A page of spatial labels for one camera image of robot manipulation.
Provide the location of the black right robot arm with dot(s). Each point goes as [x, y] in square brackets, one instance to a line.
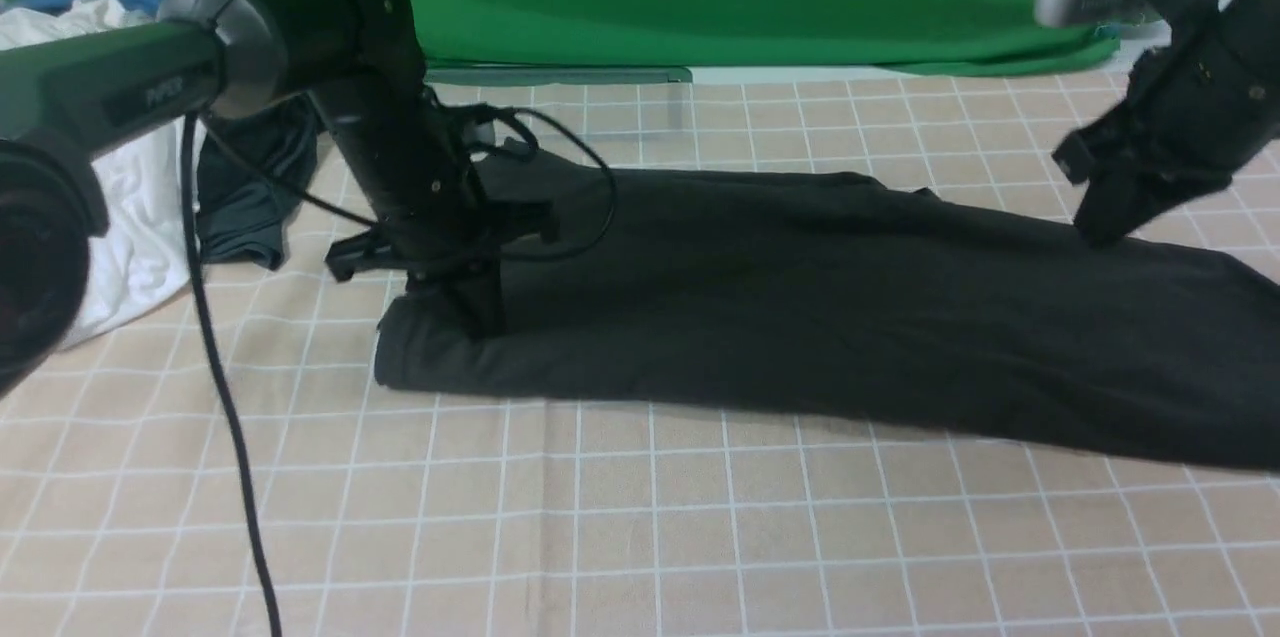
[1182, 16]

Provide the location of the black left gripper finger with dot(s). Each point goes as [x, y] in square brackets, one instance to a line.
[471, 300]

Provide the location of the dark teal crumpled garment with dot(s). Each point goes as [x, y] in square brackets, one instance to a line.
[241, 218]

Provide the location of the dark gray long-sleeve top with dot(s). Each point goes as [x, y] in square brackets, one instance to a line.
[833, 295]

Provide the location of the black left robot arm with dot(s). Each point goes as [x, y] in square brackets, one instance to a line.
[360, 64]

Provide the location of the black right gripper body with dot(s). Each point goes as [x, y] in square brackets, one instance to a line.
[1204, 106]

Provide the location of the white crumpled shirt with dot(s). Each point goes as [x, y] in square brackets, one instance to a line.
[130, 227]

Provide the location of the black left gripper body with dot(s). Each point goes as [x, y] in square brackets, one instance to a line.
[411, 156]

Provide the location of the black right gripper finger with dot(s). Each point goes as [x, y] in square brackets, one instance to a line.
[1114, 205]

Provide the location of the checkered beige table cloth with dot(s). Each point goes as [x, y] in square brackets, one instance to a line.
[438, 515]

